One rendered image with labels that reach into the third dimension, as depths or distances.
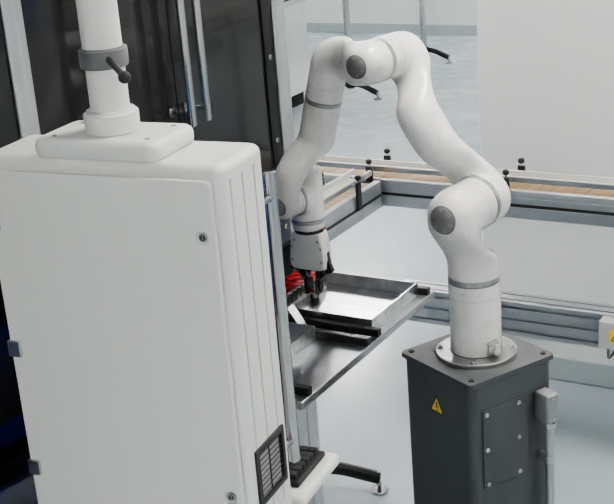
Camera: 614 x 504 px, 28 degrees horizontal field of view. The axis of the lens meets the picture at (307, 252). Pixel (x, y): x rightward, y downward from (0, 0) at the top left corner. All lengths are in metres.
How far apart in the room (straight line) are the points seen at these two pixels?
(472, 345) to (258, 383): 0.77
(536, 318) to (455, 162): 1.31
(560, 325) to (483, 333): 1.18
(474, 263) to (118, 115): 0.98
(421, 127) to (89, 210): 0.90
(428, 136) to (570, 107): 1.69
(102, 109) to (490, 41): 2.49
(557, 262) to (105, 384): 2.59
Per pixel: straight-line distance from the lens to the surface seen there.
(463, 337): 2.92
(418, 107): 2.83
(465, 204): 2.75
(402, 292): 3.30
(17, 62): 2.52
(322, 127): 3.02
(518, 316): 4.10
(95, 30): 2.20
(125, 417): 2.37
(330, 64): 2.93
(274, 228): 2.32
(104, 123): 2.22
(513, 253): 4.70
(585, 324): 4.03
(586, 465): 4.27
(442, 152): 2.83
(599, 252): 4.59
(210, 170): 2.10
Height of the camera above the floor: 2.10
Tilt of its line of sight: 20 degrees down
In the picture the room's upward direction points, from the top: 5 degrees counter-clockwise
